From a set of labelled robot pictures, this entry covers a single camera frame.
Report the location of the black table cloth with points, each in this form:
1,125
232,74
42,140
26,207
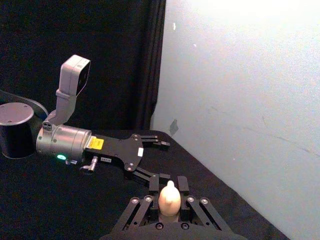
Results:
50,200

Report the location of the black hanging curtain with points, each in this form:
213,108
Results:
37,37

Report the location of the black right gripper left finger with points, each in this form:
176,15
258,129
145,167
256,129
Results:
143,208

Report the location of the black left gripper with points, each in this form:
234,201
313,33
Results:
117,152

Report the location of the small white plastic piece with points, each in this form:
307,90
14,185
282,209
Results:
170,200

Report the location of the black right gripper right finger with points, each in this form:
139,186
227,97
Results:
197,210

